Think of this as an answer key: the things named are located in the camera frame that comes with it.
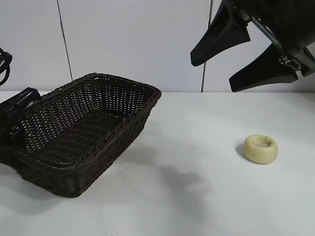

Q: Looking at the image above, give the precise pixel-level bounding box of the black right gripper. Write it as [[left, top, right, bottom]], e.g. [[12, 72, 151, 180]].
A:
[[190, 0, 315, 93]]

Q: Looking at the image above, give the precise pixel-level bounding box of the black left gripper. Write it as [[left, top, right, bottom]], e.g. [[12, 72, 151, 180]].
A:
[[0, 87, 41, 173]]

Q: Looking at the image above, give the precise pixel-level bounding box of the dark brown woven basket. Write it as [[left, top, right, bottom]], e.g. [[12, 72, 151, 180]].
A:
[[7, 72, 162, 199]]

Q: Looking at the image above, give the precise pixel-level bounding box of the pale yellow egg yolk pastry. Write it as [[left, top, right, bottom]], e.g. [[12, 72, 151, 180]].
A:
[[243, 134, 279, 165]]

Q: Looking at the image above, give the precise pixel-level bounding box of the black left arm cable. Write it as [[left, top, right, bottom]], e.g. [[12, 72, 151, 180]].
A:
[[0, 48, 13, 87]]

